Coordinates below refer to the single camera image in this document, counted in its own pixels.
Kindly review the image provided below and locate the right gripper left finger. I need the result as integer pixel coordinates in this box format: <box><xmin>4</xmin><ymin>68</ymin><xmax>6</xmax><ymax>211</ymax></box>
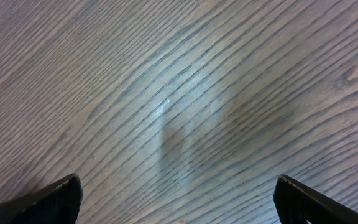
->
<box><xmin>0</xmin><ymin>173</ymin><xmax>83</xmax><ymax>224</ymax></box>

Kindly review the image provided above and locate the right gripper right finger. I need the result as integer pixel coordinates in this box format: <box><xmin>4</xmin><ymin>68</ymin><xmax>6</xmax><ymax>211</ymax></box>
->
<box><xmin>273</xmin><ymin>175</ymin><xmax>358</xmax><ymax>224</ymax></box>

